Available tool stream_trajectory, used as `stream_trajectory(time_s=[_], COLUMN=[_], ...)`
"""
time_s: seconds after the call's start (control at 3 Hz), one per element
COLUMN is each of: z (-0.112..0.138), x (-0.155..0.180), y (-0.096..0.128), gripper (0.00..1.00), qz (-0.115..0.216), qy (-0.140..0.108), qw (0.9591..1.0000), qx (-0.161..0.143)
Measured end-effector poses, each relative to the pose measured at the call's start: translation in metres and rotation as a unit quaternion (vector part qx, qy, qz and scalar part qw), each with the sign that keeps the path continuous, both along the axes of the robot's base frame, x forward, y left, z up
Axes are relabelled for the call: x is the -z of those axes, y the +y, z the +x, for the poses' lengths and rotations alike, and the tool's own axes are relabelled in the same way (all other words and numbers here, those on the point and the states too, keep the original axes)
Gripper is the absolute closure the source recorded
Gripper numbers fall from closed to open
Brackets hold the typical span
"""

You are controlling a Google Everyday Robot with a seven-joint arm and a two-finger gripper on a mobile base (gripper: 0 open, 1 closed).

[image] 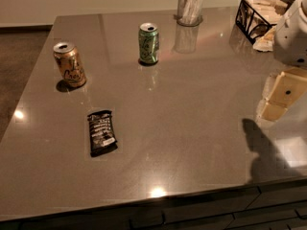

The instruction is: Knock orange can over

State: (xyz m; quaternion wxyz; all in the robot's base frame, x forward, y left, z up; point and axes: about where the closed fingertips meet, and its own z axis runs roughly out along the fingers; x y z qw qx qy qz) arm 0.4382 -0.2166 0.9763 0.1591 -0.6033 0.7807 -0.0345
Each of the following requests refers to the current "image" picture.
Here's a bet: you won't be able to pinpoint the black snack bar wrapper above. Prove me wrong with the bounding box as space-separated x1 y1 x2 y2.
87 110 117 157

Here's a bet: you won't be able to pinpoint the orange soda can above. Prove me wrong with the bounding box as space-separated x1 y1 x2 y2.
53 41 86 88

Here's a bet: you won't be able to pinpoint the black wire napkin basket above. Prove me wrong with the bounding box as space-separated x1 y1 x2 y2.
236 0 289 44

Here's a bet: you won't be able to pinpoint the dark cabinet drawers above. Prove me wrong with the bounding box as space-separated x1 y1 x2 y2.
0 178 307 230

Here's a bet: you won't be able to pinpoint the green soda can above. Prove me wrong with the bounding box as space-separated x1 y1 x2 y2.
138 22 159 65

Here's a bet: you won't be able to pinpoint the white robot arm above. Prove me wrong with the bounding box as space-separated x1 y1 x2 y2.
258 0 307 121

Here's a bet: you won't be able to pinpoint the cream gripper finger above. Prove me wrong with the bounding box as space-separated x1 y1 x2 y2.
258 74 276 118
263 67 307 122

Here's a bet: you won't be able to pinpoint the clear glass cup with straws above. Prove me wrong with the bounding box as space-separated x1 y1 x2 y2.
177 0 202 27

